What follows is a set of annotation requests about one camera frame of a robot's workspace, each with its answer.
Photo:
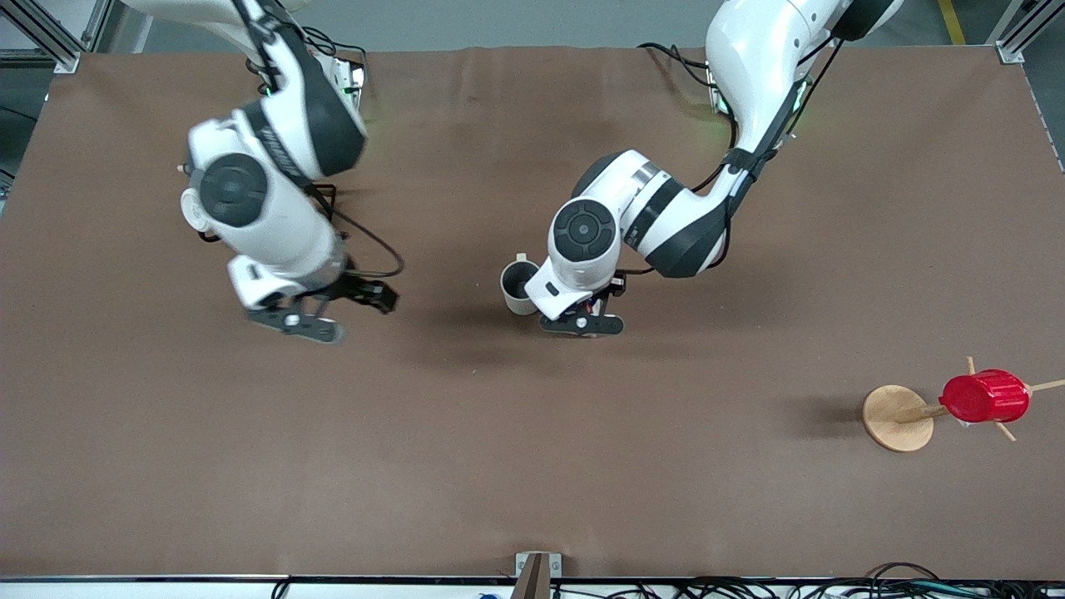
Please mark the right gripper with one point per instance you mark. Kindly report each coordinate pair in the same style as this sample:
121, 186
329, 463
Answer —
356, 288

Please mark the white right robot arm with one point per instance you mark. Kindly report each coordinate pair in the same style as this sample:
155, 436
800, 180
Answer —
283, 225

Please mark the aluminium frame profile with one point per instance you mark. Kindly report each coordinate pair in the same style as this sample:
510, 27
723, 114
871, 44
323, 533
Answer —
1019, 42
58, 42

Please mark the brown table cover sheet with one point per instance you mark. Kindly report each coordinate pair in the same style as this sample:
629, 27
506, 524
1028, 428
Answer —
532, 457

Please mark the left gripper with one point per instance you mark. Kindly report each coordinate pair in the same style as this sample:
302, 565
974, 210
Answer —
607, 294

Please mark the beige mug with lettering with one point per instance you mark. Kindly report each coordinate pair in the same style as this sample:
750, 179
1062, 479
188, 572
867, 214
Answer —
517, 287

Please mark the wooden mug tree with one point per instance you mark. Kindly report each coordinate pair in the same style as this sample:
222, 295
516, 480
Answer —
894, 420

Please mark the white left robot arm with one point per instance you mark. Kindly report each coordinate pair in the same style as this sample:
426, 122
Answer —
749, 50

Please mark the red ribbed cup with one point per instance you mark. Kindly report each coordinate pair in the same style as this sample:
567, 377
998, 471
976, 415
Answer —
986, 398

